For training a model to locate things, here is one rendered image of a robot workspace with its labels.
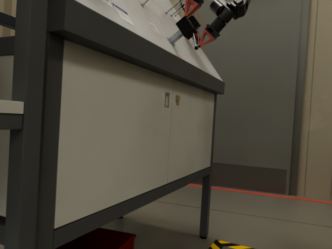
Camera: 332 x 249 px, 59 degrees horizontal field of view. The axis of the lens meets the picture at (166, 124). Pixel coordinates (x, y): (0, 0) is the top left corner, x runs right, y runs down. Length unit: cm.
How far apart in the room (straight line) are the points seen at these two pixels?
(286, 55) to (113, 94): 243
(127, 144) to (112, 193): 14
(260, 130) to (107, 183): 232
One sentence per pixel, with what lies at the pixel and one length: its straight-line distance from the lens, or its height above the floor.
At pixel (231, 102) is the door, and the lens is 299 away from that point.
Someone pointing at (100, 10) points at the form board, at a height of 88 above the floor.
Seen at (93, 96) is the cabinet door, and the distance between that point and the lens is 72.
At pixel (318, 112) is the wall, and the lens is 307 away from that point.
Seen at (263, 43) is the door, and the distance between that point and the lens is 307.
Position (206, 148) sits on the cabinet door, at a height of 50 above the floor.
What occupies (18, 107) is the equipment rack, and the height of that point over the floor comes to 65.
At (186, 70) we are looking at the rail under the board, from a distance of 113.
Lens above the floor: 65
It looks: 1 degrees down
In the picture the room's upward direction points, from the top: 3 degrees clockwise
